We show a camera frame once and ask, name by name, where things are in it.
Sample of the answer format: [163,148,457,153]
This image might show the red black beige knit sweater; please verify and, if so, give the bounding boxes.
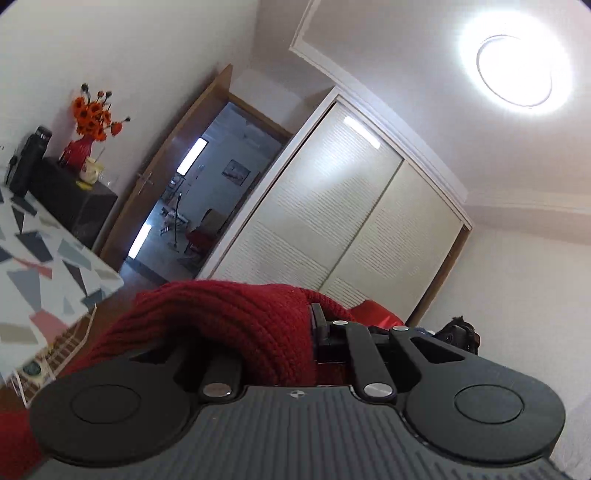
[1,281,407,479]

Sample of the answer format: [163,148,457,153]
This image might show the white sliding wardrobe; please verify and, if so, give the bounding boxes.
[199,92,471,323]

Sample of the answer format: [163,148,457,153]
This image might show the geometric pattern tablecloth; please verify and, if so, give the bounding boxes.
[1,187,124,405]

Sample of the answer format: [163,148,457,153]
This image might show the black cabinet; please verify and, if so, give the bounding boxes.
[29,157,117,249]

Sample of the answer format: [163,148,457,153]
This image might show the brown wooden door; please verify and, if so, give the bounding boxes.
[98,63,235,273]

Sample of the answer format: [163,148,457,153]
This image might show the small cream cup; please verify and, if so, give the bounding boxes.
[79,156,104,185]

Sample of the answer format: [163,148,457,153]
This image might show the round ceiling light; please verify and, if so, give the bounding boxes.
[456,7,576,118]

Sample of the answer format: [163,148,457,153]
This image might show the black water bottle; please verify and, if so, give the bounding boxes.
[6,125,52,197]

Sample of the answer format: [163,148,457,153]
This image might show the red vase orange flowers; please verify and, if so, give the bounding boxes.
[59,83,131,174]

